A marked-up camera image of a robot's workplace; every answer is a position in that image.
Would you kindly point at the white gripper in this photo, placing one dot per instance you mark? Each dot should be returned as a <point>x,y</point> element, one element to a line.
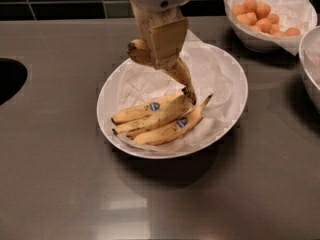
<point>166,40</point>

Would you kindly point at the spotted banana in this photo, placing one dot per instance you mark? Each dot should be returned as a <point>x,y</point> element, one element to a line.
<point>139,52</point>

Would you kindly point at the hidden banana with sticker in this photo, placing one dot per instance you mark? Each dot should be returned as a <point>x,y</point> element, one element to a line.
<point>143,110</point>

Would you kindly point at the middle yellow banana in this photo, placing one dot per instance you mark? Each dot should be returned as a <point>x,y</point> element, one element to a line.
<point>167,114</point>

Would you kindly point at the right banana with sticker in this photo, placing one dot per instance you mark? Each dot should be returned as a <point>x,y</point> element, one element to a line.
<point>175,129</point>

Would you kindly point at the large white bowl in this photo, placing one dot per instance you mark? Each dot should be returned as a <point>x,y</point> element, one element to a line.
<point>107,106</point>

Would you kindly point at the white bowl at right edge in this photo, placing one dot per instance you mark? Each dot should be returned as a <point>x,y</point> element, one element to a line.
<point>309,55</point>

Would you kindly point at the white paper liner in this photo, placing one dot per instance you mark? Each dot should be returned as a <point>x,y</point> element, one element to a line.
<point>213,72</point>

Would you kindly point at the pile of small oranges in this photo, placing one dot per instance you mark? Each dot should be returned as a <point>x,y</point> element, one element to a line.
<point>258,16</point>

